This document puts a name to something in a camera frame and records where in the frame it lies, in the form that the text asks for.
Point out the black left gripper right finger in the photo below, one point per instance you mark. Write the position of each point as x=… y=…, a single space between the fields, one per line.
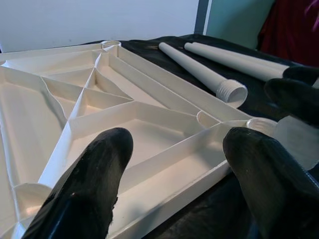
x=274 y=194

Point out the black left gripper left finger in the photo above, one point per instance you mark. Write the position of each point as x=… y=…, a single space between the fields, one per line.
x=82 y=199

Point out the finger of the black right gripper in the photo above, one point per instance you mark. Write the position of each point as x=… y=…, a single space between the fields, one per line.
x=301 y=73
x=294 y=99

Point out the white ribbed plastic table top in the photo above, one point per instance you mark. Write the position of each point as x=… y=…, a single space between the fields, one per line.
x=149 y=139

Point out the red fabric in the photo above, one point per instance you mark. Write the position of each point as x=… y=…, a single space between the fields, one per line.
x=289 y=30

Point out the black plastic table sheet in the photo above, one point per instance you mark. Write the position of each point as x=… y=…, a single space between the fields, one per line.
x=204 y=214

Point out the dark grey wall post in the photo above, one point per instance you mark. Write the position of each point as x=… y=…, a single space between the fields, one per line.
x=202 y=15

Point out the white wall board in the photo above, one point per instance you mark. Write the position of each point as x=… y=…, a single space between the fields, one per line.
x=99 y=20

